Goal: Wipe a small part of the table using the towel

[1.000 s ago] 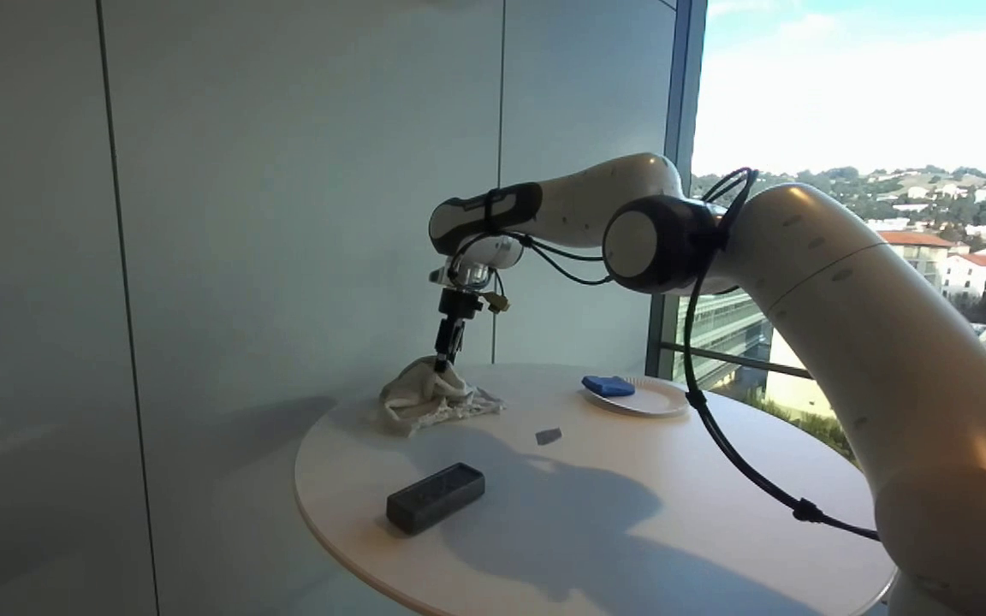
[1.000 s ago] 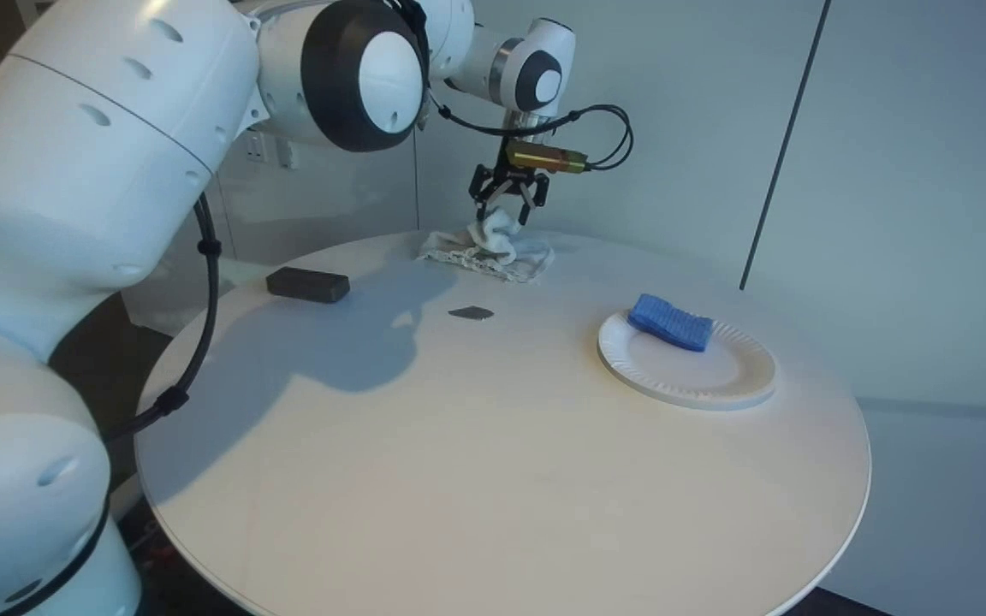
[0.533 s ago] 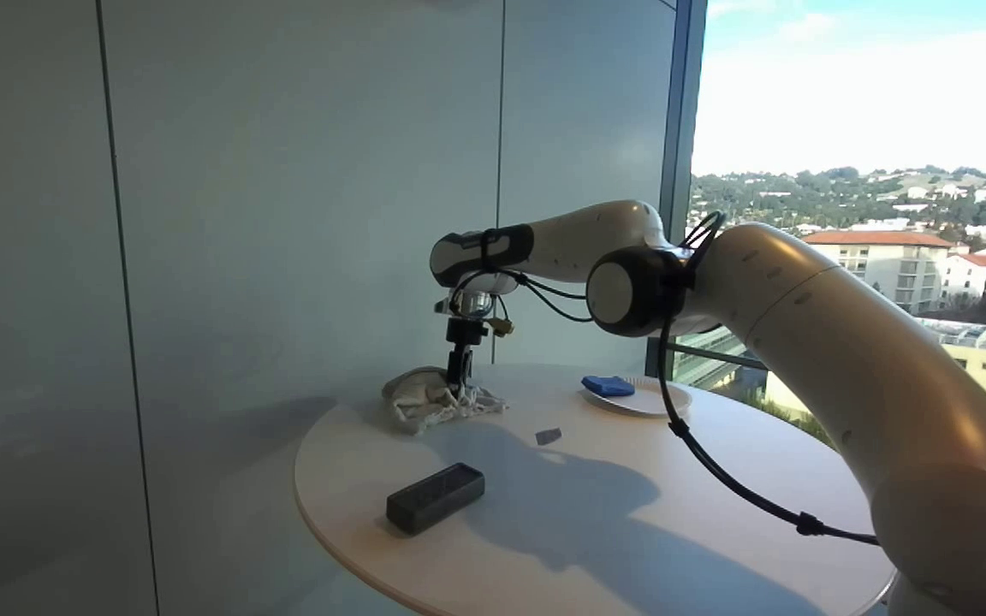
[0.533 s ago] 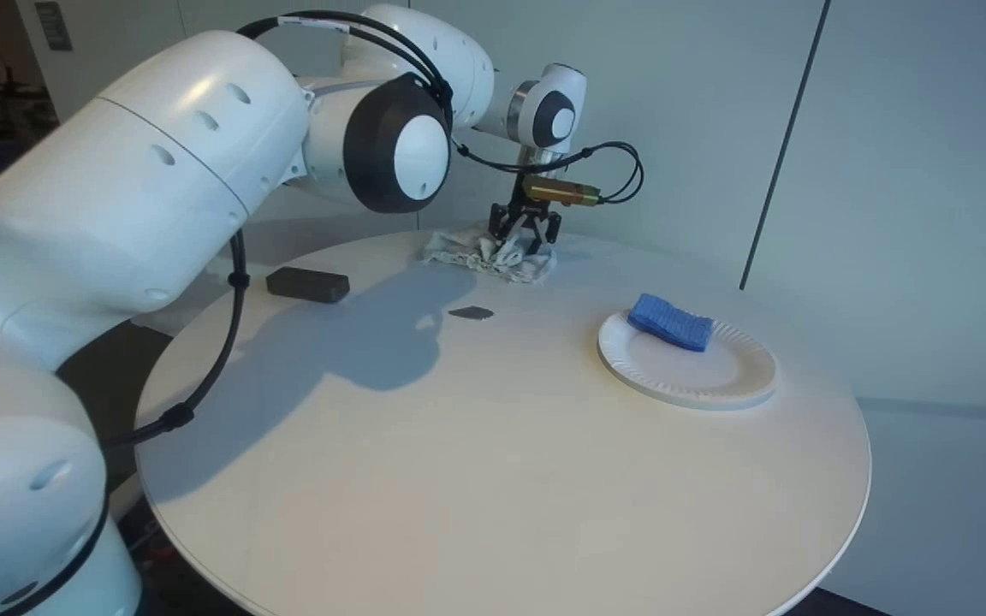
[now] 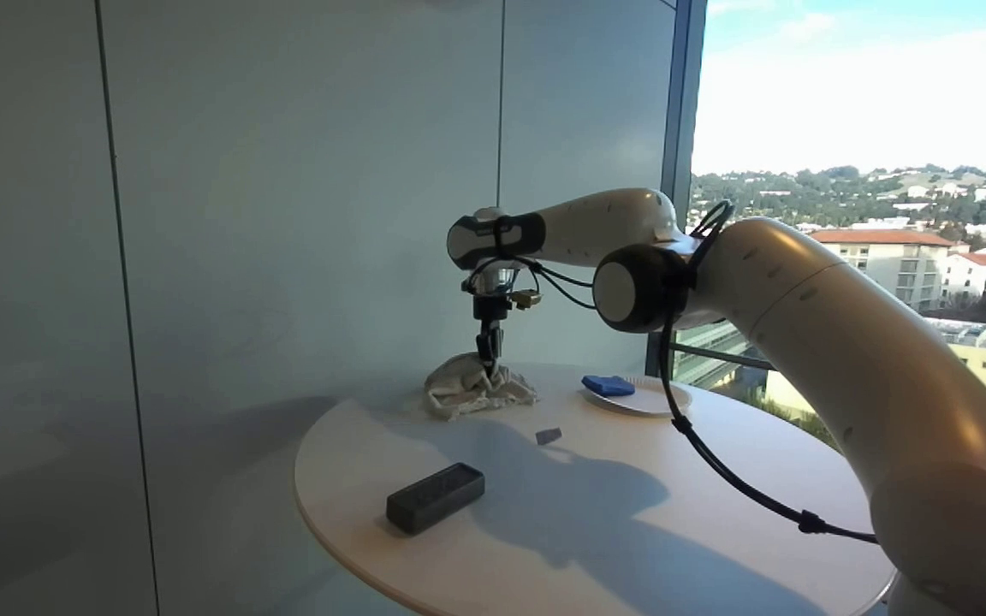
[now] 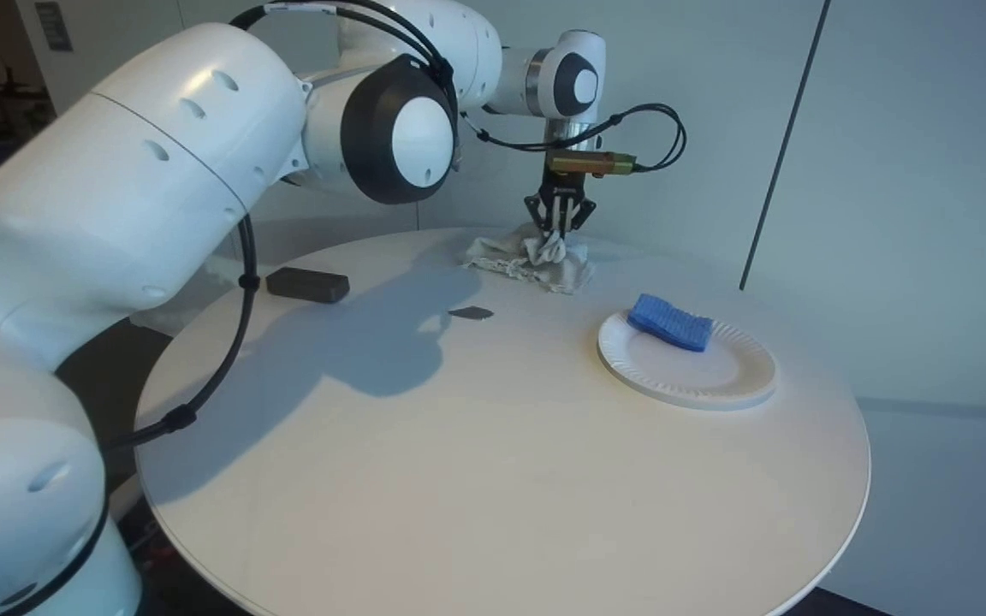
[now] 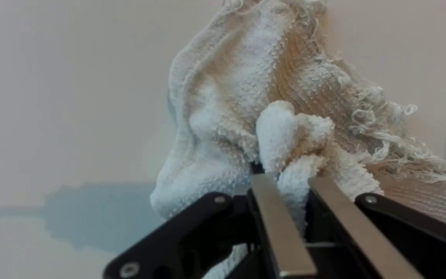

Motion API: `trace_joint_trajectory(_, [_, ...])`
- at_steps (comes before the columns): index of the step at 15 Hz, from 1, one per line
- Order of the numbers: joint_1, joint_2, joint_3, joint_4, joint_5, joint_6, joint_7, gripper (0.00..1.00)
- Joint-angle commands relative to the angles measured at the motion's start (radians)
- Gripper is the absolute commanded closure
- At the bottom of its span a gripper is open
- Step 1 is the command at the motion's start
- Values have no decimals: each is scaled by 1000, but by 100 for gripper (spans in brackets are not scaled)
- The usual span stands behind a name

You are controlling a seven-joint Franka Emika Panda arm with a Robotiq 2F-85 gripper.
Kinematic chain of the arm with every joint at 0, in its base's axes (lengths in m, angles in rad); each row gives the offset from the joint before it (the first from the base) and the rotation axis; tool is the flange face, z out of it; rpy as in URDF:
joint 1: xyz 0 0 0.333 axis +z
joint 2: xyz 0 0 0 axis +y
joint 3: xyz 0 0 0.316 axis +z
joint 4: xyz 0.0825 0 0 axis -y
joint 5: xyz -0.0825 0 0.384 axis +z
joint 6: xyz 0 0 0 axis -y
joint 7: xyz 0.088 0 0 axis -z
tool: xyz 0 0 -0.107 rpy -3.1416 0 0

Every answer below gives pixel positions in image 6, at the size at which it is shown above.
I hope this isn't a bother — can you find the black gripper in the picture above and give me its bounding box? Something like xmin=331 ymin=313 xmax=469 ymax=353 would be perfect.
xmin=522 ymin=167 xmax=598 ymax=250

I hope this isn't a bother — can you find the beige towel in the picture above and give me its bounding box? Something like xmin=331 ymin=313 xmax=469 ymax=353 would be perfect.
xmin=462 ymin=224 xmax=596 ymax=298

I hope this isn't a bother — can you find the small dark grey tile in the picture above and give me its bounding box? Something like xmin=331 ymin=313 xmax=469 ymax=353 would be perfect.
xmin=446 ymin=302 xmax=496 ymax=323

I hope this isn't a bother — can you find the blue sponge block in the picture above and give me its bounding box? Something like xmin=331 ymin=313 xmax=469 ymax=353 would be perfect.
xmin=624 ymin=290 xmax=717 ymax=354

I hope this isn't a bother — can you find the white round plate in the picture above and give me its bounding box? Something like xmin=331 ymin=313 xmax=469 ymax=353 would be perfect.
xmin=593 ymin=303 xmax=784 ymax=412

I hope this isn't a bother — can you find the black rectangular box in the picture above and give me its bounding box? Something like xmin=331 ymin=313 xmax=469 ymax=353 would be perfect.
xmin=263 ymin=262 xmax=352 ymax=306

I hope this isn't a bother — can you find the brown wrist camera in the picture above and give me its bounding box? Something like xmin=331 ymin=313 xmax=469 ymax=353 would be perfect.
xmin=545 ymin=148 xmax=640 ymax=179

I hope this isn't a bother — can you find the dark wall sign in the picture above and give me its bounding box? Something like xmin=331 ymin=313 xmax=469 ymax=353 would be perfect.
xmin=34 ymin=0 xmax=78 ymax=55

